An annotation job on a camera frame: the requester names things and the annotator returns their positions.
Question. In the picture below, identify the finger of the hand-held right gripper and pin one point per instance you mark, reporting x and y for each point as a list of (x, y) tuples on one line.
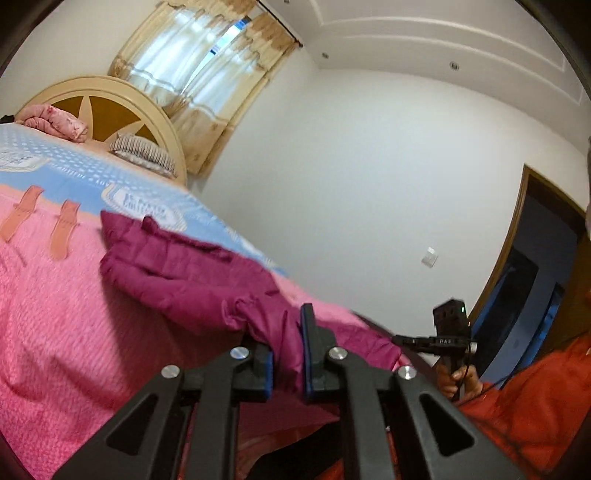
[(411, 342)]

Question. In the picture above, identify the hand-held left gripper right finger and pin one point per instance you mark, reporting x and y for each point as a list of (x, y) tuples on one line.
[(307, 355)]

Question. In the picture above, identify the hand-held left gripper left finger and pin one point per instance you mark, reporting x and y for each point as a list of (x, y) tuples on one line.
[(263, 367)]

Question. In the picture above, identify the magenta quilted down jacket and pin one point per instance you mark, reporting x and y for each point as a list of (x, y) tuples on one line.
[(194, 277)]

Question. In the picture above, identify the person's right hand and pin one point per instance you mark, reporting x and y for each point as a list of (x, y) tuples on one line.
[(468, 381)]

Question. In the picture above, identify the person's orange clothing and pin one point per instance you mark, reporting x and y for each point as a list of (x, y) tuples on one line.
[(540, 401)]

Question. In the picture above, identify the bed with pink blue sheet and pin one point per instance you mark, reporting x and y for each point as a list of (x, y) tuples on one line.
[(60, 323)]

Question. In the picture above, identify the striped pillow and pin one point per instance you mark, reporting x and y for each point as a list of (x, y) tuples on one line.
[(145, 154)]

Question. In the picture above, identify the beige patterned window curtain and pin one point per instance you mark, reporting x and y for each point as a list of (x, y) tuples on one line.
[(231, 106), (152, 55)]

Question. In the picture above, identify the cream wooden headboard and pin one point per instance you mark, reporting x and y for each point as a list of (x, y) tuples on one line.
[(152, 120)]

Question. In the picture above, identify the folded pink floral blanket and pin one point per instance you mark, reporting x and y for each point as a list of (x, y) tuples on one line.
[(55, 121)]

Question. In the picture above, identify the window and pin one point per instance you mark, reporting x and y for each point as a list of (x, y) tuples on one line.
[(231, 34)]

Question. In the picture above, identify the white wall switch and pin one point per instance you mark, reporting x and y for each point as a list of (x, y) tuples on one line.
[(430, 256)]

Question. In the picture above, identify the brown wooden door frame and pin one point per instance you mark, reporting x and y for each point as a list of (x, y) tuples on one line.
[(515, 230)]

